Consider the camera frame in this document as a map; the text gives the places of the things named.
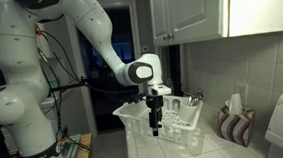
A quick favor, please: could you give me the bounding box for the metal utensil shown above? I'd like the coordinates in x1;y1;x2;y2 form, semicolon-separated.
194;87;206;102
186;94;199;108

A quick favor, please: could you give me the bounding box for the wooden table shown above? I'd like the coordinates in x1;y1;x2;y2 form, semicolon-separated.
59;132;95;158

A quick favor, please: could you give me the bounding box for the striped tissue box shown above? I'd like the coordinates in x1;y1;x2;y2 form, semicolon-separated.
214;104;259;151

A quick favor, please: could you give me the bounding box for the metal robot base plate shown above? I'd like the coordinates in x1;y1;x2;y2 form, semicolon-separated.
57;134;85;158

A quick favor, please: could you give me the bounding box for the white door frame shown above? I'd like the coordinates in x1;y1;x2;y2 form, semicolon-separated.
63;0;149;139

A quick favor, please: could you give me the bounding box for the white upper kitchen cabinet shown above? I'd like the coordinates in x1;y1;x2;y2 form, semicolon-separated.
149;0;283;48

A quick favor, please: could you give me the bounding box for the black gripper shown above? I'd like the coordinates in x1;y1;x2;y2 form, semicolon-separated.
145;92;168;138

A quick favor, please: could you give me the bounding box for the white thermostat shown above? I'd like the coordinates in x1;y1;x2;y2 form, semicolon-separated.
140;44;151;54

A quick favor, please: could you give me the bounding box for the white wall outlet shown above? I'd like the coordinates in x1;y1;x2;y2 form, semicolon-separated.
234;81;249;105

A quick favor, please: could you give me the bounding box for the clear plastic bottle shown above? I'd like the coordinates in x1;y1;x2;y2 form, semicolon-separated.
166;78;175;88

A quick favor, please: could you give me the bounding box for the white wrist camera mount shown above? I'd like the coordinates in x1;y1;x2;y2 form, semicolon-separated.
146;83;173;98

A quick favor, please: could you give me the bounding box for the white plastic dish rack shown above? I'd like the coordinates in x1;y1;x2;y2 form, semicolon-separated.
111;93;207;151

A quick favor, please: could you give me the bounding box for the white tissue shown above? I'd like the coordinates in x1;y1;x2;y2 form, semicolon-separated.
224;92;244;117

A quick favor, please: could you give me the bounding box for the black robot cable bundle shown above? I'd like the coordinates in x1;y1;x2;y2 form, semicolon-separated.
35;17;154;154

